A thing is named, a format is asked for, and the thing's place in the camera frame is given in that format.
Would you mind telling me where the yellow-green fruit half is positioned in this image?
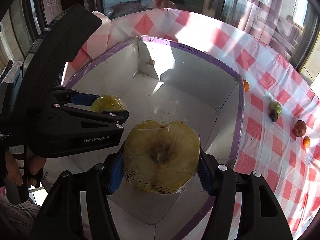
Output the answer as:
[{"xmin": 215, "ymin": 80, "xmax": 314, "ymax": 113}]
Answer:
[{"xmin": 90, "ymin": 95, "xmax": 126, "ymax": 113}]

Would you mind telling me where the yellow apple half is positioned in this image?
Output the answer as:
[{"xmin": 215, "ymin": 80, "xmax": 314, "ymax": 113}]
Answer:
[{"xmin": 123, "ymin": 120, "xmax": 200, "ymax": 194}]

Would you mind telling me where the small orange tangerine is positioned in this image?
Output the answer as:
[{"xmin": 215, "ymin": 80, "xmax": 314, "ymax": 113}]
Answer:
[{"xmin": 303, "ymin": 136, "xmax": 310, "ymax": 148}]

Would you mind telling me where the dark brown round fruit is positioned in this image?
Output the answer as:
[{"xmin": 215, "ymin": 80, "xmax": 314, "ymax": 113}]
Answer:
[{"xmin": 293, "ymin": 120, "xmax": 306, "ymax": 137}]

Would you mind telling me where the green fruit half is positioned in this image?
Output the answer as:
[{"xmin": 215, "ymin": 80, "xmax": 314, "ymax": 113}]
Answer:
[{"xmin": 269, "ymin": 101, "xmax": 282, "ymax": 122}]

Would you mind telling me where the person's left hand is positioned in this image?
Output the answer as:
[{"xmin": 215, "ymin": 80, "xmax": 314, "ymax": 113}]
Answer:
[{"xmin": 4, "ymin": 151, "xmax": 47, "ymax": 188}]

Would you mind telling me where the purple-rimmed white cardboard box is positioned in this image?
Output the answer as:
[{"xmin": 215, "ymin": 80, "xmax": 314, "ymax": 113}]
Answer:
[{"xmin": 41, "ymin": 35, "xmax": 246, "ymax": 240}]

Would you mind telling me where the red white checkered tablecloth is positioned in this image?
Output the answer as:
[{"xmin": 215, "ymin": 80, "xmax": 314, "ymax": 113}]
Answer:
[{"xmin": 62, "ymin": 9, "xmax": 319, "ymax": 239}]

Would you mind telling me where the small orange by box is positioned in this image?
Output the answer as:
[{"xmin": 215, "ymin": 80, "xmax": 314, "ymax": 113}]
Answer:
[{"xmin": 243, "ymin": 80, "xmax": 249, "ymax": 93}]

